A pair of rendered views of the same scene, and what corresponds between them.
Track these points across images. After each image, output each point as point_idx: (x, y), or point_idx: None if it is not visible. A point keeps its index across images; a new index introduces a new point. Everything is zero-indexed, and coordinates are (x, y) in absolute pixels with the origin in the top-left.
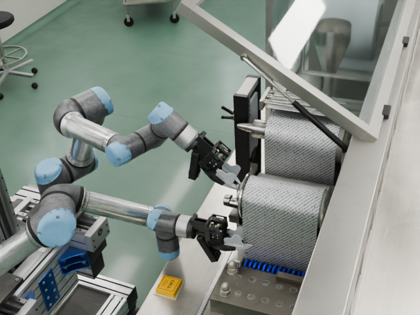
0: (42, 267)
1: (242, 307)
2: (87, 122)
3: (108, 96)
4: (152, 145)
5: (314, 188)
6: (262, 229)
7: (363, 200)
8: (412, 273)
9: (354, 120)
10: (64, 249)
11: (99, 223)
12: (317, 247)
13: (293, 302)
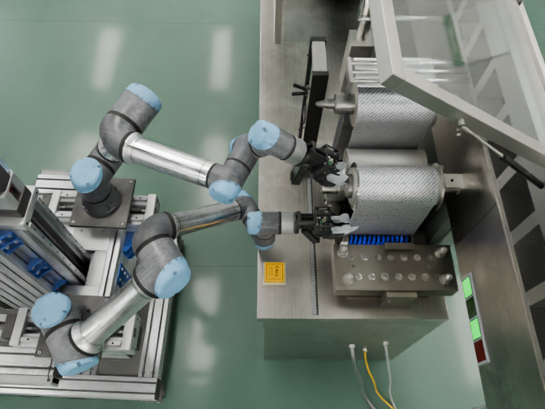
0: (115, 268)
1: (368, 290)
2: (160, 149)
3: (155, 95)
4: (254, 165)
5: (426, 172)
6: (373, 216)
7: None
8: None
9: None
10: (123, 238)
11: (152, 204)
12: None
13: (409, 270)
